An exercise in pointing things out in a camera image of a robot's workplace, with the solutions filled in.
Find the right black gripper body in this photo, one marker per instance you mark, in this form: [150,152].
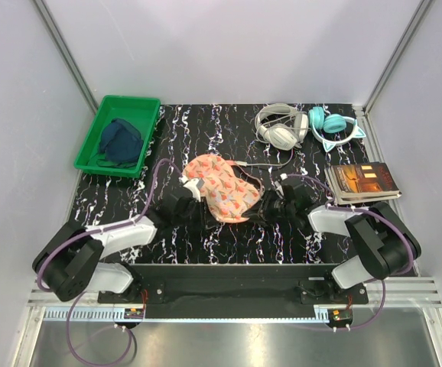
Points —
[277,207]

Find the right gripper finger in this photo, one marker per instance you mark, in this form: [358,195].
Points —
[253,204]
[256,216]

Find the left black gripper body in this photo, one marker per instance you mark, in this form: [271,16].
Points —
[193,217]

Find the pink mesh laundry bag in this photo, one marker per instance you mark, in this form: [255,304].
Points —
[226,194]

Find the navy blue bra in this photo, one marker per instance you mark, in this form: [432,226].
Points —
[120,145]

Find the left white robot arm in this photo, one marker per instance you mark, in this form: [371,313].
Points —
[73,261]

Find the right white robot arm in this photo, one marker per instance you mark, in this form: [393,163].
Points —
[384,245]

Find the dark hardcover book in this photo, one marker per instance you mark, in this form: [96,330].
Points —
[361,183]

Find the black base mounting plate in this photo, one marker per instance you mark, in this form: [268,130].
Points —
[228,286]

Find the white over-ear headphones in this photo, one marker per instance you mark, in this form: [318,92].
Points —
[283,127]

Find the teal cat-ear headphones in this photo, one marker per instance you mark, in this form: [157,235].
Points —
[319,122]

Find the green plastic bin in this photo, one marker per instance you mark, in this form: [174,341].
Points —
[141,112]

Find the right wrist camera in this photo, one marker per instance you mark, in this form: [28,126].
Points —
[282,183]

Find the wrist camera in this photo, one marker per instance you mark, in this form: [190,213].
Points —
[194,185]
[282,183]

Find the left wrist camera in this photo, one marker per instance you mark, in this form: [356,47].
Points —
[194,185]

